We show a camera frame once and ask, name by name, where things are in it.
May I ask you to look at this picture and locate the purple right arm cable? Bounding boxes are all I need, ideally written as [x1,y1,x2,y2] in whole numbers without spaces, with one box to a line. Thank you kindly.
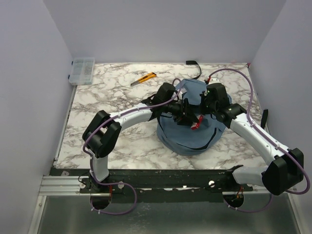
[204,68,310,213]

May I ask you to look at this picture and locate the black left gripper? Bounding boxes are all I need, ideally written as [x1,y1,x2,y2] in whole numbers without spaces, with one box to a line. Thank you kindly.
[162,98,198,126]

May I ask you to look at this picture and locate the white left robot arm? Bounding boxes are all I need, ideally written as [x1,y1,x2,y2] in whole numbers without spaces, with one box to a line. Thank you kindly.
[82,81,199,193]

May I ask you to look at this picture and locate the black mounting base plate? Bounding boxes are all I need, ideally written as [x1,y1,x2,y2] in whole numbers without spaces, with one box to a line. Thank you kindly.
[49,168,252,207]

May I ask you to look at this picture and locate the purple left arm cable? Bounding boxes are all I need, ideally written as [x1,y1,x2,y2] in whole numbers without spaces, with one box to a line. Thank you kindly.
[83,78,186,215]

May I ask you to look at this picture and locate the aluminium rail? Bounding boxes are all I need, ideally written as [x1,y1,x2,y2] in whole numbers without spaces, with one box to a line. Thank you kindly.
[39,176,86,196]

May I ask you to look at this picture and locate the blue backpack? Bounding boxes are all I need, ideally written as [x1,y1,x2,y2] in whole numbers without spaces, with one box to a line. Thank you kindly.
[156,74,226,156]

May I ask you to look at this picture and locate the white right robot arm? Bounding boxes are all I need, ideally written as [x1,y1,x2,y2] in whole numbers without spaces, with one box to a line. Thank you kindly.
[200,83,304,195]

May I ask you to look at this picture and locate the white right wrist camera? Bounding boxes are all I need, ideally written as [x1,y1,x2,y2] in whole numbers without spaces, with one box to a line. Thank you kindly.
[205,77,220,85]

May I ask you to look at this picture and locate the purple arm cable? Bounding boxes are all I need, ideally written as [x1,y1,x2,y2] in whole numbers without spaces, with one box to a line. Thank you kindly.
[204,68,310,213]
[83,78,186,215]

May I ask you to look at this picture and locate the clear plastic organizer box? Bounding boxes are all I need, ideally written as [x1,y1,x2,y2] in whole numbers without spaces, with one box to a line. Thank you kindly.
[69,57,95,86]

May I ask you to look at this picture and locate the yellow utility knife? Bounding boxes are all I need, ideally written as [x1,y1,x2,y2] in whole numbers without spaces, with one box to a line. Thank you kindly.
[130,72,157,87]

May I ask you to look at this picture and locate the red white staples box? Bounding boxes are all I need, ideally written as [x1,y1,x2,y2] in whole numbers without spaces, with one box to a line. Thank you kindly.
[191,115,204,130]

